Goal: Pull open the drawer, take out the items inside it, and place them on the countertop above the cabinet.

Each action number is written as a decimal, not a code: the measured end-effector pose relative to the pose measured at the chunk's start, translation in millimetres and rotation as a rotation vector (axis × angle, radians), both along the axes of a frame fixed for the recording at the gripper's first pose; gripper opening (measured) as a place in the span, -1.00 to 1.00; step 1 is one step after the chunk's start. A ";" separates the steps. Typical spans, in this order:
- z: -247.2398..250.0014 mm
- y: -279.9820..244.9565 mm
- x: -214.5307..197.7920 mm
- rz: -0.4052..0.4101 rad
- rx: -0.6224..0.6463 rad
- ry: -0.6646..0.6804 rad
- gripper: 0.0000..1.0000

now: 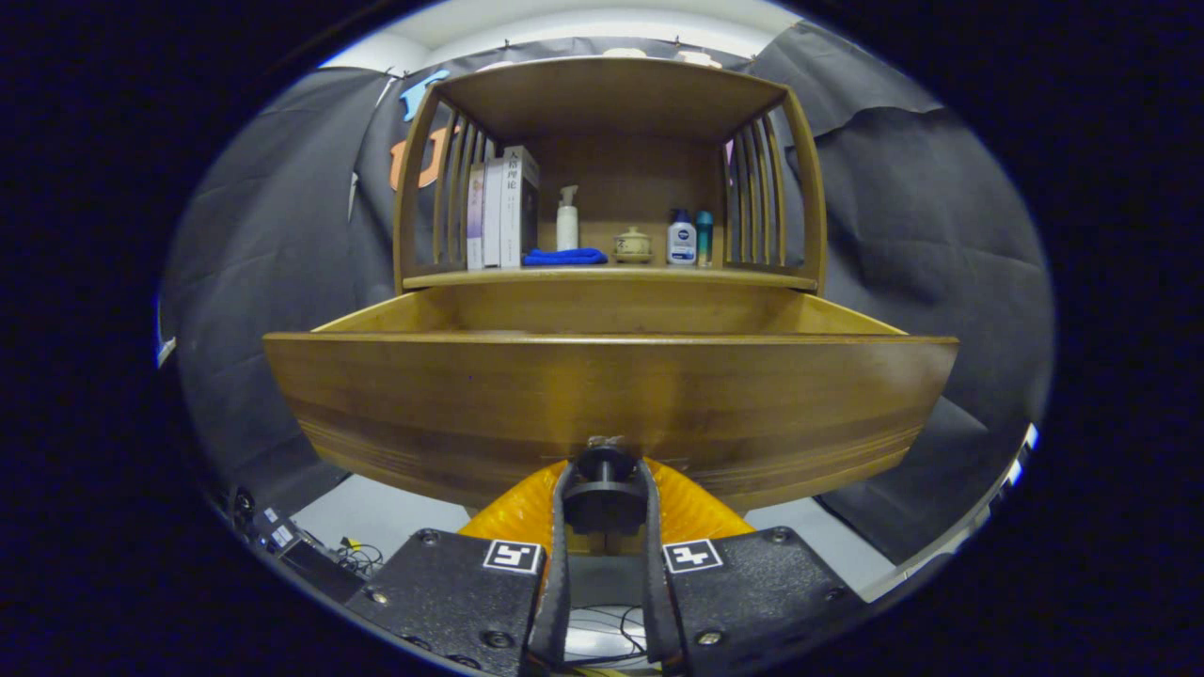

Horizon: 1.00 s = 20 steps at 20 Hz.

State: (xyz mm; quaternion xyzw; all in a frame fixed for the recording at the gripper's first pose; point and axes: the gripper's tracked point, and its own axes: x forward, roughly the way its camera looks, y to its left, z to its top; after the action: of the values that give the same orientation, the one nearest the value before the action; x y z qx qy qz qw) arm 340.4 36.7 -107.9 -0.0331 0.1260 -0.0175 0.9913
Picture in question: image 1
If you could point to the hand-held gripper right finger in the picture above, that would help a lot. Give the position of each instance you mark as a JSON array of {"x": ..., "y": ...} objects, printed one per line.
[{"x": 656, "y": 592}]

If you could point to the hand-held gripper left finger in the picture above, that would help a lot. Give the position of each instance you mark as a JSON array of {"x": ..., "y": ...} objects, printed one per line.
[{"x": 557, "y": 583}]

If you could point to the wooden cabinet countertop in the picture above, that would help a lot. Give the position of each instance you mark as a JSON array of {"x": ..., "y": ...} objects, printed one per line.
[{"x": 658, "y": 275}]

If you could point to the wooden cabinet with slatted sides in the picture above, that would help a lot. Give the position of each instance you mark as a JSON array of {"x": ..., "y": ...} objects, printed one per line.
[{"x": 621, "y": 179}]

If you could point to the blue folded cloth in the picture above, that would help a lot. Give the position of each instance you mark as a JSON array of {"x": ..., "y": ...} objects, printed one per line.
[{"x": 564, "y": 257}]

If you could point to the pale green lidded tea cup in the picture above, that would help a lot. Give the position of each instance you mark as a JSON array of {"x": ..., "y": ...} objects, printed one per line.
[{"x": 633, "y": 246}]

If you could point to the white lotion bottle blue cap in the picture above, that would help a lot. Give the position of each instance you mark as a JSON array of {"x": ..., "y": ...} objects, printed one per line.
[{"x": 681, "y": 244}]

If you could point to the white pump bottle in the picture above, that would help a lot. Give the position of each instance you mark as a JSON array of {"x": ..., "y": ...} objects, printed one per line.
[{"x": 567, "y": 230}]

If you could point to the teal slim bottle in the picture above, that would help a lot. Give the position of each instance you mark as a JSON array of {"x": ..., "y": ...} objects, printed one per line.
[{"x": 704, "y": 240}]

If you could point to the thin purple white book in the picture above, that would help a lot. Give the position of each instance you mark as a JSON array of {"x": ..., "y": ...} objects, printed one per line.
[{"x": 475, "y": 221}]

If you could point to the thick dark cover book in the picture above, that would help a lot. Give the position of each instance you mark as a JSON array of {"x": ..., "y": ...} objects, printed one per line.
[{"x": 513, "y": 207}]

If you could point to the white black striped panel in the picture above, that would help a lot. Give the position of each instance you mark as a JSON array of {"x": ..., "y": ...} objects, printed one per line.
[{"x": 1014, "y": 467}]

